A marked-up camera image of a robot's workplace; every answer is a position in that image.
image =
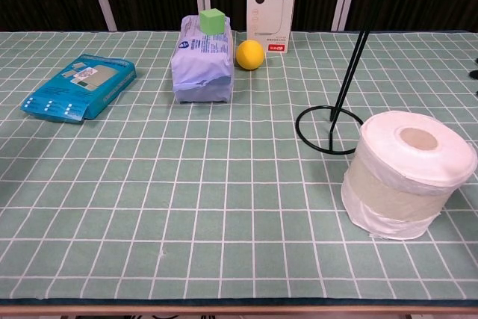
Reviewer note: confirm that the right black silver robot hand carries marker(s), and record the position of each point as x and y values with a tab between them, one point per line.
474	73

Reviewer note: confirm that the white toilet paper roll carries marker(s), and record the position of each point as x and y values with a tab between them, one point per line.
392	199

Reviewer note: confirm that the black wire roll holder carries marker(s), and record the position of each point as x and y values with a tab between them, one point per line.
331	139

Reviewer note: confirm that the green checkered tablecloth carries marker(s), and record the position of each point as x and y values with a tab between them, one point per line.
224	184

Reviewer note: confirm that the white red lamp box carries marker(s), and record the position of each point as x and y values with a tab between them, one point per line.
272	5

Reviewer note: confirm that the yellow ball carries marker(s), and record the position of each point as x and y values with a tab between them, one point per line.
249	55

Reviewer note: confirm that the green foam cube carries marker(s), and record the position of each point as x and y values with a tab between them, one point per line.
212	22

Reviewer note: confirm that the lilac wet wipes pack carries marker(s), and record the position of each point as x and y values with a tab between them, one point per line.
201	72

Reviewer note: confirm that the blue cardboard product box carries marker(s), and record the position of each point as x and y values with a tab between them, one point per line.
74	87

